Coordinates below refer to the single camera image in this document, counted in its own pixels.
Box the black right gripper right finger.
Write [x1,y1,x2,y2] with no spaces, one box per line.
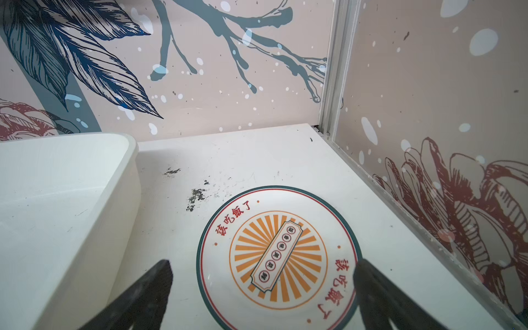
[353,259,447,330]

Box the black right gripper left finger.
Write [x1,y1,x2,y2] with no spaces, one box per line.
[81,260,173,329]

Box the orange sunburst plate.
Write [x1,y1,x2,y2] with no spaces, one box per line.
[196,186,362,329]

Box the white plastic bin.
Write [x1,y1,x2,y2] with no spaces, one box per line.
[1,133,141,329]

